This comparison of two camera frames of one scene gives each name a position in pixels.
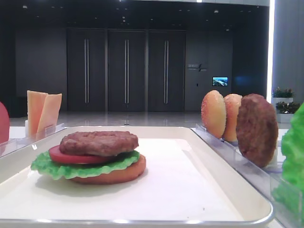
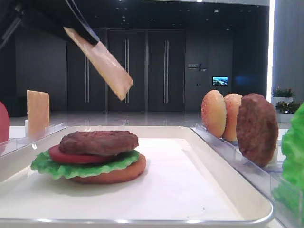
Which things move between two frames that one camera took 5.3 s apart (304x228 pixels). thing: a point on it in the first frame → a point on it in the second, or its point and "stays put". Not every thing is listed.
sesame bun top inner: (232, 102) stays put
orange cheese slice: (49, 119) → (103, 64)
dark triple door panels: (122, 70) stays put
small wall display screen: (220, 81) stays put
